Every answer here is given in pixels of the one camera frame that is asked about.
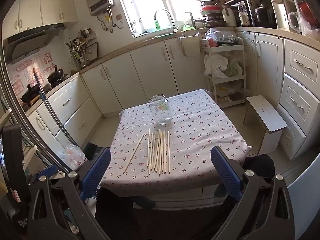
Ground curved metal faucet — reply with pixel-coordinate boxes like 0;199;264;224
154;9;179;33

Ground dark rimmed wall tray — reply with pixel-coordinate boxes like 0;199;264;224
86;41;100;63

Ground cherry print tablecloth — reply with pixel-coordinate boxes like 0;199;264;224
100;89;253;197

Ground red pan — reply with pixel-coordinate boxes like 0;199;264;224
297;1;314;22

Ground white electric water boiler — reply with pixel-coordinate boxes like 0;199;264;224
269;0;298;30

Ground white stool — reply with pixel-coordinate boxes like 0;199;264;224
243;95;288;155

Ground pale wooden chopstick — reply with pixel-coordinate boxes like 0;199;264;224
123;134;145;175

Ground grey range hood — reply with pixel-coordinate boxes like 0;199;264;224
2;22;67;65

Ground white plastic bag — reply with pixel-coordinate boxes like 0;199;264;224
204;54;229;78

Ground floral bin with plastic bag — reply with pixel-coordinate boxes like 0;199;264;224
64;144;87;171

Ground clear plastic bag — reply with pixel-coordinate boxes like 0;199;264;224
287;11;320;38

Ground kitchen window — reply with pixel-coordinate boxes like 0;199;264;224
114;0;208;38

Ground cream wall cabinets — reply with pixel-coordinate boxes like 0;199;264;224
2;0;79;34

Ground white rolling cart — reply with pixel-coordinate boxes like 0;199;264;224
202;36;247;107

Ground translucent hanging bag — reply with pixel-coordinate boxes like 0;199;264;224
177;34;202;58

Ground pink wall stickers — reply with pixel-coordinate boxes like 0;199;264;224
7;52;54;97

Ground stack of dishes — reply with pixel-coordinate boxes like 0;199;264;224
199;0;227;28

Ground clear glass jar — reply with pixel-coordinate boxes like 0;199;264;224
149;94;172;125

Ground wall rack of kitchen utensils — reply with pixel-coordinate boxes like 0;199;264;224
64;32;97;68

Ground bunch of wooden chopsticks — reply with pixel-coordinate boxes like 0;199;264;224
146;129;171;175

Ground black wok wooden handle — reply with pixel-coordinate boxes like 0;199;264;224
20;84;44;103

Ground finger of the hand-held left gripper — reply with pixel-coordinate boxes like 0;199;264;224
32;164;61;180

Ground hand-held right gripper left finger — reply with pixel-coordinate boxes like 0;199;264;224
27;147;112;240

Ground cream base cabinets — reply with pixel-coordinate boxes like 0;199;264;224
26;34;213;150

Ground black kettle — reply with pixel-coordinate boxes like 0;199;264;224
253;0;276;28

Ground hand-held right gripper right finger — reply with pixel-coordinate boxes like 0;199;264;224
211;146;296;240

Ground grocery filled plastic bag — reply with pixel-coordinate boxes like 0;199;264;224
206;29;238;47

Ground cream cabinets with drawers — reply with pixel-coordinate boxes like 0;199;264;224
236;30;320;162

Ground white jug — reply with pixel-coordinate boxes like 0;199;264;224
222;5;237;27

